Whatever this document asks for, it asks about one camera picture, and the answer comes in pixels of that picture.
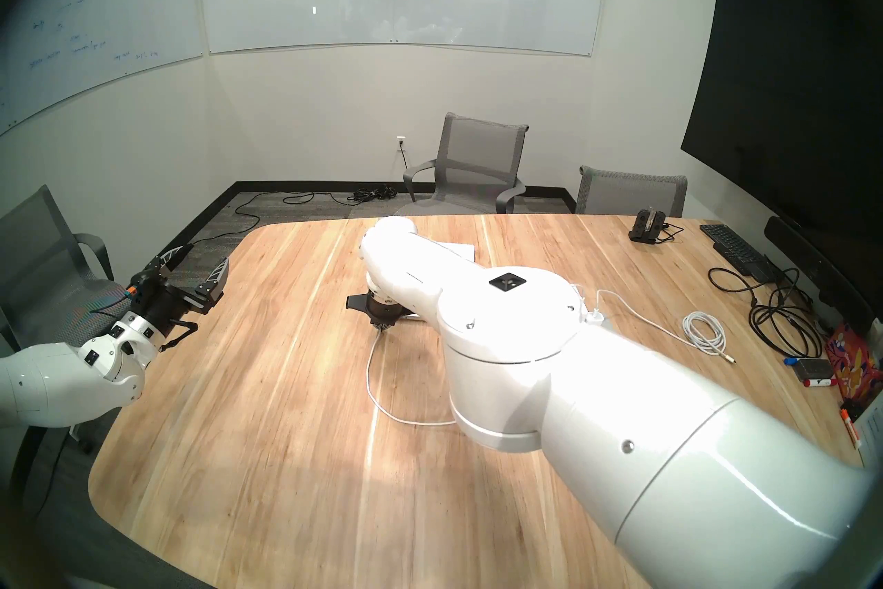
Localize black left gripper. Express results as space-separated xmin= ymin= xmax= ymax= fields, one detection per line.
xmin=128 ymin=242 xmax=230 ymax=352

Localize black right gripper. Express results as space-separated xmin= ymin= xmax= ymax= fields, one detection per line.
xmin=346 ymin=292 xmax=415 ymax=334

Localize white MagSafe charging cable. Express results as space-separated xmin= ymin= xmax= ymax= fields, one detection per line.
xmin=366 ymin=329 xmax=457 ymax=426

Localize silver MacBook laptop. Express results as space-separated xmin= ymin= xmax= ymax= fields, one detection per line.
xmin=404 ymin=240 xmax=476 ymax=322

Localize black charging dock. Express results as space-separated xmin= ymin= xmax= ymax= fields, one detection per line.
xmin=628 ymin=209 xmax=684 ymax=245

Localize dark grey office chair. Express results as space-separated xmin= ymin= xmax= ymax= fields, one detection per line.
xmin=0 ymin=184 xmax=132 ymax=450

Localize grey mesh chair with armrests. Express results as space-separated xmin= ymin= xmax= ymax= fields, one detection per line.
xmin=393 ymin=112 xmax=529 ymax=216

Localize grey mesh office chair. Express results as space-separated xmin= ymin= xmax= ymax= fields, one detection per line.
xmin=575 ymin=165 xmax=688 ymax=217

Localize glass whiteboard with writing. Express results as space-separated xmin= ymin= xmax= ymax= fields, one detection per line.
xmin=0 ymin=0 xmax=206 ymax=136

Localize black keyboard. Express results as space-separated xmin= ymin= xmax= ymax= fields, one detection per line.
xmin=699 ymin=223 xmax=784 ymax=283

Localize black soundbar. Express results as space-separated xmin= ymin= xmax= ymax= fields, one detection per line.
xmin=764 ymin=215 xmax=880 ymax=333

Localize small grey device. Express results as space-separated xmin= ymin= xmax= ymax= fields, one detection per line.
xmin=783 ymin=355 xmax=837 ymax=388

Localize colourful red snack package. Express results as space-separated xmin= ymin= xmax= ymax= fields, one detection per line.
xmin=824 ymin=321 xmax=883 ymax=405

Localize white box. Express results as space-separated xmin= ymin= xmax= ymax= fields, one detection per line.
xmin=855 ymin=398 xmax=883 ymax=452

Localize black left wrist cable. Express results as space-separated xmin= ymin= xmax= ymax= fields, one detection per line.
xmin=88 ymin=286 xmax=139 ymax=321

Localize black floor cable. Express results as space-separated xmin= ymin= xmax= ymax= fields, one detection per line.
xmin=190 ymin=146 xmax=409 ymax=247

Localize white coiled USB cable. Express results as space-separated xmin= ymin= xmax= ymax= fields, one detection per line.
xmin=595 ymin=289 xmax=737 ymax=363

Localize black tangled table cables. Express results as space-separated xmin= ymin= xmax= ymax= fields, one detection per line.
xmin=707 ymin=263 xmax=825 ymax=361

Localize black wall television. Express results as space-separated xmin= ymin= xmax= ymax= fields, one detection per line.
xmin=680 ymin=0 xmax=883 ymax=257

